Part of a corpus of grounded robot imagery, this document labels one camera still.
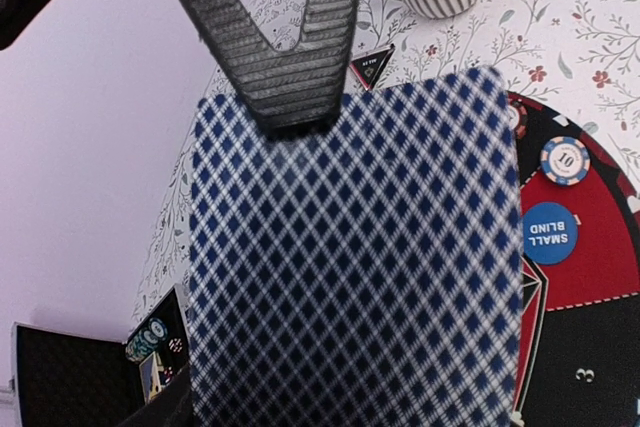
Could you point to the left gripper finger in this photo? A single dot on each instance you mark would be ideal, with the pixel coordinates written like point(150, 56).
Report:
point(171, 408)

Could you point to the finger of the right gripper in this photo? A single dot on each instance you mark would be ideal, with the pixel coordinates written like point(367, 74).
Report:
point(282, 90)

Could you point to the blue playing card deck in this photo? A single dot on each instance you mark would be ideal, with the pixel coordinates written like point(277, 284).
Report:
point(367, 275)

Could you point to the blue white chip stack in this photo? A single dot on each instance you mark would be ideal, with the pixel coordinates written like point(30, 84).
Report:
point(565, 160)

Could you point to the boxed card deck in case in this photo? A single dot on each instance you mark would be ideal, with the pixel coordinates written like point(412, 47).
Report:
point(150, 370)

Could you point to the red die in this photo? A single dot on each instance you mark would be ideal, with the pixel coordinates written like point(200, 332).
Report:
point(175, 345)

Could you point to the chip row in case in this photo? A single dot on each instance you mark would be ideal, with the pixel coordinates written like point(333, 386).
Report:
point(146, 340)

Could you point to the black triangular all-in button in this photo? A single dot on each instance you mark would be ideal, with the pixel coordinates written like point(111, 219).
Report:
point(368, 68)

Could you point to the aluminium poker chip case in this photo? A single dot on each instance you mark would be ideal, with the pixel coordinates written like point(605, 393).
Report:
point(60, 379)

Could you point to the floral table cover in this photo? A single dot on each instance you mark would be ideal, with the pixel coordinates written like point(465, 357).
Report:
point(580, 57)

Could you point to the blue small blind button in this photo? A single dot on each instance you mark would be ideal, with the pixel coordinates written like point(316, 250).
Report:
point(550, 233)

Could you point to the round red black poker mat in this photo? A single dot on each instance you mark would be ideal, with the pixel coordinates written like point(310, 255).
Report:
point(579, 348)

